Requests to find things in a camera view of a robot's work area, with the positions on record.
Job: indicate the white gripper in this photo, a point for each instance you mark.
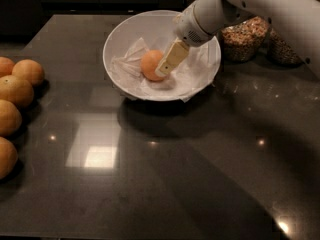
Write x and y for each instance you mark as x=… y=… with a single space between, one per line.
x=187 y=29

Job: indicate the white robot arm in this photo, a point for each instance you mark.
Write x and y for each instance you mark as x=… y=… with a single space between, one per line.
x=297 y=22

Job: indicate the white bowl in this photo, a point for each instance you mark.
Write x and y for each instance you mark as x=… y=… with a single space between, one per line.
x=155 y=27

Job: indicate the large middle left orange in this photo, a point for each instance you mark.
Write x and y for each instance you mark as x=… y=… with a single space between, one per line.
x=18 y=91

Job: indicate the white tissue paper liner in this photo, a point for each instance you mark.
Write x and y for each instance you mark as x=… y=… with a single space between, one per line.
x=194 y=74

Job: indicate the middle glass jar with grains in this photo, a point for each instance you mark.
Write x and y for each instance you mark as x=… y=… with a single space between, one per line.
x=241 y=42

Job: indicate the glass jar with grains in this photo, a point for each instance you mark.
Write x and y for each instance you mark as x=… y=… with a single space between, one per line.
x=241 y=42
x=280 y=52

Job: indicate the right glass jar with grains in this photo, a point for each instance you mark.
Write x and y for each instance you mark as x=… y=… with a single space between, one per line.
x=280 y=52

